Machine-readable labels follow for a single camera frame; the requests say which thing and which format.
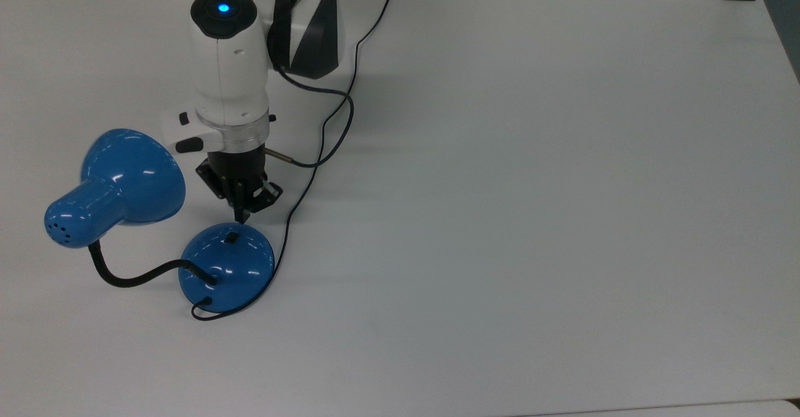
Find black lamp power cord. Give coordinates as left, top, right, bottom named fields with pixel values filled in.
left=191, top=0, right=398, bottom=322

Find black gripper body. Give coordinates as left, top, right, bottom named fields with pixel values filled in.
left=196, top=148, right=283, bottom=213

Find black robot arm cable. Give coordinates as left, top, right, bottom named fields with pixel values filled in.
left=262, top=61, right=355, bottom=169

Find blue gooseneck desk lamp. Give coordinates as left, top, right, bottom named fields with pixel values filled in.
left=44, top=128, right=276, bottom=313

